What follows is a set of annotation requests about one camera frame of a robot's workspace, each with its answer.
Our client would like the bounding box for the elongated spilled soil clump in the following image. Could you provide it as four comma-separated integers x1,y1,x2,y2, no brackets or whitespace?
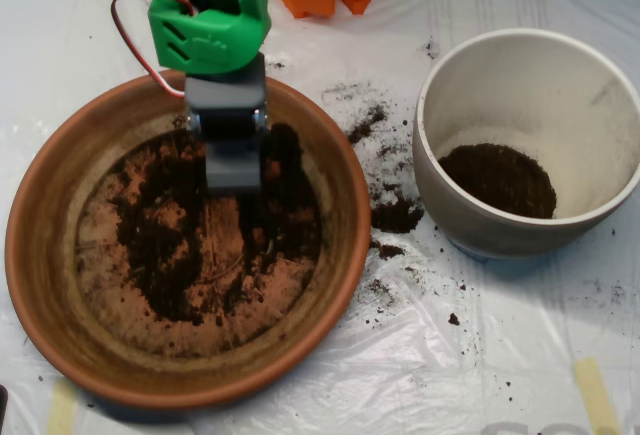
347,104,390,145

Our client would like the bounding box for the large spilled soil pile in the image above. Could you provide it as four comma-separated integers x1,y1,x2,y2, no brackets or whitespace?
370,194,426,236

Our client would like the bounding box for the small spilled soil clump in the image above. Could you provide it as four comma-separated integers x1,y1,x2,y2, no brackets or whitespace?
377,242,407,261

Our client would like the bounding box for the terracotta saucer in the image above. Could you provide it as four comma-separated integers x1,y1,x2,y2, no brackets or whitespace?
4,65,373,411

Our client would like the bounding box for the white ceramic pot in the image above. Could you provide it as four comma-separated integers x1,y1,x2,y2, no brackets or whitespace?
412,28,640,262

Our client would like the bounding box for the beige masking tape strip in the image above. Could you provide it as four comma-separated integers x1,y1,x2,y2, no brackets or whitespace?
573,358,621,435
46,378,80,435

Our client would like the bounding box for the clear plastic sheet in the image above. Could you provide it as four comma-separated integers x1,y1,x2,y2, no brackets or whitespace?
0,0,640,435

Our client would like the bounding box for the red white servo cable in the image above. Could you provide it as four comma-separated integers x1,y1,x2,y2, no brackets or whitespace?
110,0,197,100

